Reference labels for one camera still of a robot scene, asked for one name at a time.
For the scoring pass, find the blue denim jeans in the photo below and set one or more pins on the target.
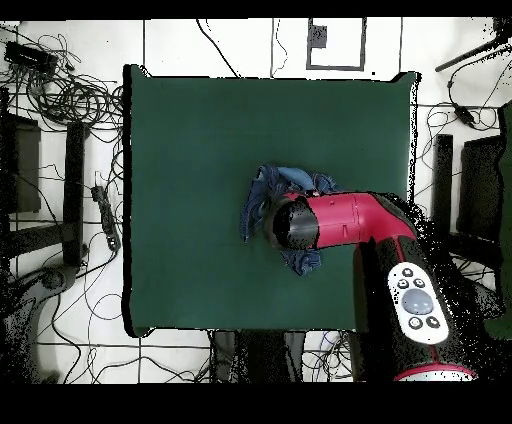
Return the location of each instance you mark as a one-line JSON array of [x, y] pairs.
[[260, 196]]

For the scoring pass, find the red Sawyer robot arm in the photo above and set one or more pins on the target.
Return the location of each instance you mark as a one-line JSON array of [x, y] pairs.
[[340, 220]]

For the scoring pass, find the dark green table cloth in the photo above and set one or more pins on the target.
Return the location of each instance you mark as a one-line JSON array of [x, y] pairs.
[[180, 160]]

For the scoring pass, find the black power strip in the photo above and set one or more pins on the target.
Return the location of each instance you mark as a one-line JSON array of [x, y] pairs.
[[107, 218]]

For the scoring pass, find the black upright bar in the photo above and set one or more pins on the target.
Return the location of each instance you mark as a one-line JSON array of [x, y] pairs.
[[443, 180], [74, 192]]

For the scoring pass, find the black wheeled base leg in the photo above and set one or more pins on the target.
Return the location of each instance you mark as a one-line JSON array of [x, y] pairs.
[[52, 278]]

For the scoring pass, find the black panel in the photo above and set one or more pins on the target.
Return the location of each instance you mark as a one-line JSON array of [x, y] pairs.
[[480, 184]]

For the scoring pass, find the black power adapter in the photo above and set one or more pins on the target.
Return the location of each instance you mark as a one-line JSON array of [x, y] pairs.
[[464, 114]]

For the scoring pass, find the black case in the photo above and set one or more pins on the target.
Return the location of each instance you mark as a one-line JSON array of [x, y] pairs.
[[24, 164]]

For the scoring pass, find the black tripod leg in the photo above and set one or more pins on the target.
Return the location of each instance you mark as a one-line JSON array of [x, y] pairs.
[[468, 54]]

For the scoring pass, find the black electronics box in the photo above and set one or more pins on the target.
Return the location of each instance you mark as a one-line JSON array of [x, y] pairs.
[[28, 56]]

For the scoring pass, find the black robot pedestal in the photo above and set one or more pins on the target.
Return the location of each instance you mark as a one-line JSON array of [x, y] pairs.
[[260, 356]]

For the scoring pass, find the gray square frame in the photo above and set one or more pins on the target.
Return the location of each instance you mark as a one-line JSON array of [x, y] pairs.
[[336, 68]]

